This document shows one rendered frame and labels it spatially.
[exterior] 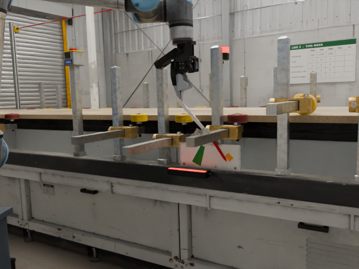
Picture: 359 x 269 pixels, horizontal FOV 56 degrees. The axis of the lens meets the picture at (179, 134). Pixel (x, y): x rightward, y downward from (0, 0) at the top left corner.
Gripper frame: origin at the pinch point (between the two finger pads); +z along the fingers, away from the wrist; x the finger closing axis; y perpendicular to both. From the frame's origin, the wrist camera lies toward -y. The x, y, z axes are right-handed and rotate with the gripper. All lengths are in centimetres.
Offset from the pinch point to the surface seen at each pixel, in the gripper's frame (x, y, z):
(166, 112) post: 7.7, -10.6, 7.2
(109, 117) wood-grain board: 23, -56, 10
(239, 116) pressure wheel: 15.4, 18.6, 8.9
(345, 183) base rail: 4, 58, 29
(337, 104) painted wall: 724, -11, 30
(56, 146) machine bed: 28, -105, 29
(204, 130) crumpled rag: -12.7, 17.2, 11.8
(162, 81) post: 6.1, -11.2, -5.7
